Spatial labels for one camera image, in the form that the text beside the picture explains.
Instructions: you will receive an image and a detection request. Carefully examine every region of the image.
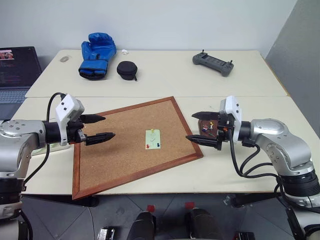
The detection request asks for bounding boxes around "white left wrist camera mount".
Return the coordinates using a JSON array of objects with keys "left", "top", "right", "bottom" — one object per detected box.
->
[{"left": 54, "top": 93, "right": 85, "bottom": 146}]

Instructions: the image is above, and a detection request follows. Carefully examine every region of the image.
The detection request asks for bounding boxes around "black round zip case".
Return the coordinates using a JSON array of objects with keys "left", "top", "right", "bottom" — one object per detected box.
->
[{"left": 116, "top": 60, "right": 139, "bottom": 82}]

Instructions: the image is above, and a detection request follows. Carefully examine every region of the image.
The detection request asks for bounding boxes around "black box on floor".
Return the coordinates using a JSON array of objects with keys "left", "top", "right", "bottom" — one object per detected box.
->
[{"left": 97, "top": 226, "right": 117, "bottom": 240}]

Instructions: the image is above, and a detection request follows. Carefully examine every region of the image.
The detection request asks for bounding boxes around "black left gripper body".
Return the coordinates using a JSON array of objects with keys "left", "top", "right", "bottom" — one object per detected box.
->
[{"left": 65, "top": 117, "right": 88, "bottom": 146}]

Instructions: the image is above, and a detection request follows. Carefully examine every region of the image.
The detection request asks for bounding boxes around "grey open laptop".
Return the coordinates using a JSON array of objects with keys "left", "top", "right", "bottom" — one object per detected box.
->
[{"left": 0, "top": 46, "right": 43, "bottom": 121}]

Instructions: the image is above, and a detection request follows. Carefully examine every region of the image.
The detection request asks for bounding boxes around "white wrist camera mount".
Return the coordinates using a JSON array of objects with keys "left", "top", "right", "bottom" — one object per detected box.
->
[
  {"left": 54, "top": 93, "right": 85, "bottom": 146},
  {"left": 218, "top": 95, "right": 243, "bottom": 145}
]

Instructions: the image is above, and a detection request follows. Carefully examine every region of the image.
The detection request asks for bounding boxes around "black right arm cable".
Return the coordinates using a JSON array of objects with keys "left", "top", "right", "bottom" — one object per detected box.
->
[{"left": 228, "top": 134, "right": 283, "bottom": 179}]

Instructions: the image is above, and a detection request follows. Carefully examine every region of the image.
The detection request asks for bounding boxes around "light green paper note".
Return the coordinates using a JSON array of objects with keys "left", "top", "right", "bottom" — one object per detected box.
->
[{"left": 144, "top": 129, "right": 162, "bottom": 151}]

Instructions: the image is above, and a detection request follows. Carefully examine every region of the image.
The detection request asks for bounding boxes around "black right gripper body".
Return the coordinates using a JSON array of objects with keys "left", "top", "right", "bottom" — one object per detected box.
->
[{"left": 216, "top": 112, "right": 236, "bottom": 151}]

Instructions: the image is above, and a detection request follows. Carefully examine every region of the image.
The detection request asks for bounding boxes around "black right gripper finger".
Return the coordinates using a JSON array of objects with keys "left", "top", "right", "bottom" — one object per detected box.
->
[
  {"left": 185, "top": 134, "right": 223, "bottom": 151},
  {"left": 191, "top": 111, "right": 221, "bottom": 121}
]

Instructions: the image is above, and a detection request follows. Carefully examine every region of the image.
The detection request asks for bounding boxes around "grey handheld remote controller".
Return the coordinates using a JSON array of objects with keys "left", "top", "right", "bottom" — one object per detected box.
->
[{"left": 192, "top": 49, "right": 235, "bottom": 78}]

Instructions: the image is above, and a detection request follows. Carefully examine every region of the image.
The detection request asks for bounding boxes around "brown bowl of pushpins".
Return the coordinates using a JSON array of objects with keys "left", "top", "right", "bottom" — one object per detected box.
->
[{"left": 198, "top": 119, "right": 219, "bottom": 138}]

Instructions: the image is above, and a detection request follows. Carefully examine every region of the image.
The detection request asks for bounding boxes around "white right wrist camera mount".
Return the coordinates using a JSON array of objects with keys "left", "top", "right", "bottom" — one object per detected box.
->
[{"left": 218, "top": 95, "right": 243, "bottom": 145}]

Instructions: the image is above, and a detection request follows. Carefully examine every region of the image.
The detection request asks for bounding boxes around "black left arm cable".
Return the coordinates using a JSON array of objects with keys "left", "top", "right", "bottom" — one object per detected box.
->
[{"left": 23, "top": 92, "right": 68, "bottom": 187}]

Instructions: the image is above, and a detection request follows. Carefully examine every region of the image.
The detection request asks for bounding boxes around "dark rounded shape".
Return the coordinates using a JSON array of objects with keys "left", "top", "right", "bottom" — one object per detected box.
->
[
  {"left": 184, "top": 208, "right": 221, "bottom": 240},
  {"left": 127, "top": 211, "right": 157, "bottom": 240}
]

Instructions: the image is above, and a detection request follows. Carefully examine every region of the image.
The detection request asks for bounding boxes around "wood-framed cork board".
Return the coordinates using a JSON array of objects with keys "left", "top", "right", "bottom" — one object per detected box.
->
[{"left": 71, "top": 95, "right": 203, "bottom": 201}]

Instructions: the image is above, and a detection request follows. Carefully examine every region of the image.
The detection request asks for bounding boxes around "black table foot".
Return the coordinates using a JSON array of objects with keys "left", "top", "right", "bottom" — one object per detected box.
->
[
  {"left": 73, "top": 196, "right": 99, "bottom": 208},
  {"left": 229, "top": 193, "right": 276, "bottom": 208}
]

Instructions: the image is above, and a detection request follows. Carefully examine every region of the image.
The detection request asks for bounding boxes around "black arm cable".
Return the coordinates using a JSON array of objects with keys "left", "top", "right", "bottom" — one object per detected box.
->
[
  {"left": 23, "top": 92, "right": 68, "bottom": 187},
  {"left": 228, "top": 134, "right": 283, "bottom": 179}
]

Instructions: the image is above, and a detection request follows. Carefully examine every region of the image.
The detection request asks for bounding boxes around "clear flat tray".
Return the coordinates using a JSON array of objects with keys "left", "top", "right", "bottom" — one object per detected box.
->
[{"left": 31, "top": 143, "right": 76, "bottom": 157}]

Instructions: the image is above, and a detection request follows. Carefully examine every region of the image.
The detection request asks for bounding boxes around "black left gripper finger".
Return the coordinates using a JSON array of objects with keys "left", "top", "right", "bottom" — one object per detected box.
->
[
  {"left": 84, "top": 131, "right": 116, "bottom": 146},
  {"left": 79, "top": 113, "right": 106, "bottom": 125}
]

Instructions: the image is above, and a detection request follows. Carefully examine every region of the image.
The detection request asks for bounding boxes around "blue boxing glove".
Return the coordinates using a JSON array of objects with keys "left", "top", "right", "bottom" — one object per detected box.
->
[{"left": 78, "top": 31, "right": 118, "bottom": 81}]

